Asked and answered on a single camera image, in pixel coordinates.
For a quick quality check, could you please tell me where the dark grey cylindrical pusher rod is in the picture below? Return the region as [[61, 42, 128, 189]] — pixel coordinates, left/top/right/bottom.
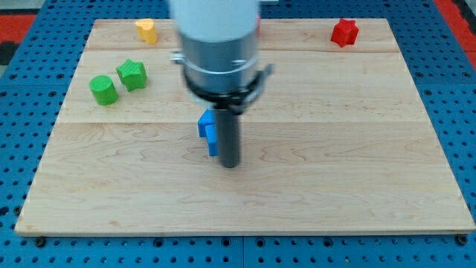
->
[[214, 109, 241, 168]]

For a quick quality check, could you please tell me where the blue triangle block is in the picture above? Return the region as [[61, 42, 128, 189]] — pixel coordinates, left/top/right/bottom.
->
[[205, 124, 218, 156]]

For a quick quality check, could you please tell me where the blue cube block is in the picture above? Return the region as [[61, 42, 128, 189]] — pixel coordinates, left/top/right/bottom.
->
[[197, 109, 214, 138]]

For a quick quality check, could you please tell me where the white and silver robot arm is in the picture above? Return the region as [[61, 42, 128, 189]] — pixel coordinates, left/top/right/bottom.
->
[[169, 0, 273, 168]]

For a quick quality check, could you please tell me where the green star block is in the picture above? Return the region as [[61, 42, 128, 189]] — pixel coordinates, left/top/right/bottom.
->
[[116, 59, 147, 92]]

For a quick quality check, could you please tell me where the light wooden board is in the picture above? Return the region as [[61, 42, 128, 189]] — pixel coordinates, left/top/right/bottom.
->
[[15, 19, 475, 237]]

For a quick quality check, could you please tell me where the yellow heart block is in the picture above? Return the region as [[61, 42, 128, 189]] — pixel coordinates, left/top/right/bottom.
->
[[135, 18, 158, 45]]

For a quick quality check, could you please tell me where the green cylinder block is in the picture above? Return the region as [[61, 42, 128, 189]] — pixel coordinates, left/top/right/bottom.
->
[[89, 75, 118, 106]]

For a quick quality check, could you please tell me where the red star block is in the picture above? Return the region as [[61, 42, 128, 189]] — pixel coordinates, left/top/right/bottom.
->
[[330, 18, 359, 48]]

